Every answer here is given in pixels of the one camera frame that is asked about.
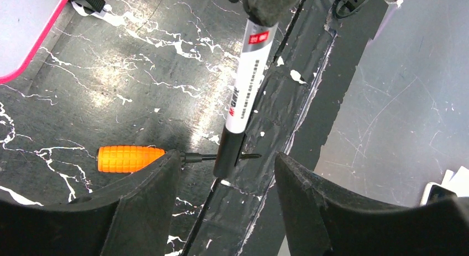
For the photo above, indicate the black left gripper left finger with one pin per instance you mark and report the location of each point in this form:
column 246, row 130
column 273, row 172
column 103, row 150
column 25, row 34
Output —
column 131, row 216

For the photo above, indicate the orange handled screwdriver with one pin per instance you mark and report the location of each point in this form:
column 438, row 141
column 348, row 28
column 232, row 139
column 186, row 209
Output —
column 131, row 158

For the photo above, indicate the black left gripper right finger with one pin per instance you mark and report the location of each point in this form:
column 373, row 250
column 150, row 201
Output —
column 323, row 218

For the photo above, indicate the pink framed whiteboard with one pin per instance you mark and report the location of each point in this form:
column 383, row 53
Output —
column 24, row 26

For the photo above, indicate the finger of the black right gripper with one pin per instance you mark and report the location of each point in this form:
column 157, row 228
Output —
column 266, row 13

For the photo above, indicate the white black whiteboard marker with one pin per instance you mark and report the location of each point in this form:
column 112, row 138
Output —
column 256, row 46

